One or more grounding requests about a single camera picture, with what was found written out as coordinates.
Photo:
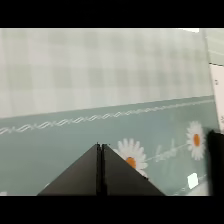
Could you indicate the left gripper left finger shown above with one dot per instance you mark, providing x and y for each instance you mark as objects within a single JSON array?
[{"x": 80, "y": 176}]

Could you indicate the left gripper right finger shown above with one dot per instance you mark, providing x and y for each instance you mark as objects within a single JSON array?
[{"x": 123, "y": 176}]

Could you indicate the black garment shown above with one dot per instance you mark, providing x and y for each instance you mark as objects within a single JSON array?
[{"x": 216, "y": 163}]

